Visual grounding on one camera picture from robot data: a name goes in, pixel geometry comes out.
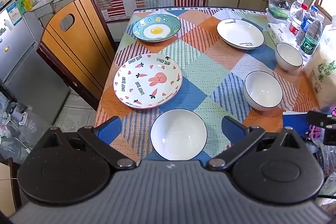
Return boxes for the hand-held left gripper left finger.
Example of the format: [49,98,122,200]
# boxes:
[42,116,137,170]

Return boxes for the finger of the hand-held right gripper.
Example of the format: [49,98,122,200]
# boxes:
[307,110,336,146]

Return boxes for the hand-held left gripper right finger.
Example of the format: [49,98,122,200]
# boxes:
[206,116,302,170]

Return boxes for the white bowl with dark rim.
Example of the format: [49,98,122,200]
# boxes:
[275,42,303,72]
[244,71,283,111]
[150,109,208,161]

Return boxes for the pink rabbit print plate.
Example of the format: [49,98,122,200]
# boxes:
[113,54,183,110]

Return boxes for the white plate with dark rim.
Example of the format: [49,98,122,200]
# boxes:
[216,18,265,50]

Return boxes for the teal fried egg plate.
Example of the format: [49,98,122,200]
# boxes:
[132,14,181,42]

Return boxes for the white rice bag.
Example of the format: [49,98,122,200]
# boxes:
[302,17,336,112]

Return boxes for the colourful checked tablecloth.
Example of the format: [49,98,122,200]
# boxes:
[94,6,323,165]

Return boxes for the green label water bottle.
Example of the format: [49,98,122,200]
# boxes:
[299,13,324,61]

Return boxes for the wooden chair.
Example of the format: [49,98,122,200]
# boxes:
[37,0,117,111]

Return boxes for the white tissue pack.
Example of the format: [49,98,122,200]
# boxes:
[268,22,297,46]

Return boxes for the blue label water bottle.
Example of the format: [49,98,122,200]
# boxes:
[297,6,319,46]

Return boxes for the clear plastic bags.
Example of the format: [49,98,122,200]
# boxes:
[0,90,36,163]

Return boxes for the red label water bottle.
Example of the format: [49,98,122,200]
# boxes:
[289,3,308,36]

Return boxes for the silver refrigerator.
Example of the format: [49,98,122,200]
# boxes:
[0,0,70,125]

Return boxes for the green plastic basket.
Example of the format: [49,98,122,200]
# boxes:
[268,0,290,21]

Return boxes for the clear water bottle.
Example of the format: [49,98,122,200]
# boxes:
[286,0,304,26]

